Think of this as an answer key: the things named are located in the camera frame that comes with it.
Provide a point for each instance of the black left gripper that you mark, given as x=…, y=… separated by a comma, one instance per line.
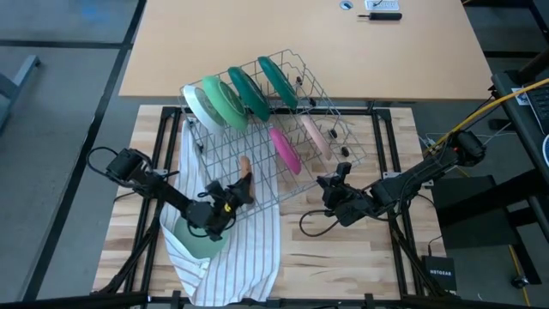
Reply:
x=214, y=216

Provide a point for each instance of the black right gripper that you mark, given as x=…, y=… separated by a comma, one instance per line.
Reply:
x=349, y=204

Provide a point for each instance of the orange plate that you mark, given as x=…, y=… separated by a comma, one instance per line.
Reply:
x=245, y=165

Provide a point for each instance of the pale pink plate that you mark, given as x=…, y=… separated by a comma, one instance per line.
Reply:
x=316, y=137

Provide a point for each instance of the magenta plate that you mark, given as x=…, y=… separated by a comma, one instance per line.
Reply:
x=286, y=151

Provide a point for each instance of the sage green plate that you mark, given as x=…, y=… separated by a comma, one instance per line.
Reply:
x=201, y=246

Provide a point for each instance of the light green plate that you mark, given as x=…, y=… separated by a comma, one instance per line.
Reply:
x=225, y=103

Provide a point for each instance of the white plate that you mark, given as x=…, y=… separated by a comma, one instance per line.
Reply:
x=199, y=107

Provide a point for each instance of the dark green plate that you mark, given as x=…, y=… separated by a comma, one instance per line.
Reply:
x=279, y=81
x=249, y=92

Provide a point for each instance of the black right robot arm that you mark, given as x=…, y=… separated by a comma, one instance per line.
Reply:
x=429, y=169

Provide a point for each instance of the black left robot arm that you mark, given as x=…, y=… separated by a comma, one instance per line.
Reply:
x=171, y=195

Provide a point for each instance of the white red-striped dish towel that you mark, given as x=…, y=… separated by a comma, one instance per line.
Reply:
x=240, y=257

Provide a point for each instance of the black desk base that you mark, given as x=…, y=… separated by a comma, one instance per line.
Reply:
x=463, y=206

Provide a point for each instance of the black Netgear router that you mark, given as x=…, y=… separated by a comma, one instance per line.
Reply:
x=439, y=273

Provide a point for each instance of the beige desk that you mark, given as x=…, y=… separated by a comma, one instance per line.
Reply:
x=214, y=43

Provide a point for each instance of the black pen-shaped tool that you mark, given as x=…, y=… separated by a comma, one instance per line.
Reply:
x=384, y=16

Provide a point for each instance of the white power strip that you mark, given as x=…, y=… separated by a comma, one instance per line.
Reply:
x=381, y=5

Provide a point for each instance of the black side desk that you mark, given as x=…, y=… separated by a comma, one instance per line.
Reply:
x=514, y=129

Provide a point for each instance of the grey metal bench leg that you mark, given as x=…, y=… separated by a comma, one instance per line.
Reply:
x=17, y=79

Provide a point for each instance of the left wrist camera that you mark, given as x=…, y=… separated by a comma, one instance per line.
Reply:
x=214, y=189

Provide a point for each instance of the black aluminium table frame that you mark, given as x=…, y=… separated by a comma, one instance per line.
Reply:
x=382, y=115

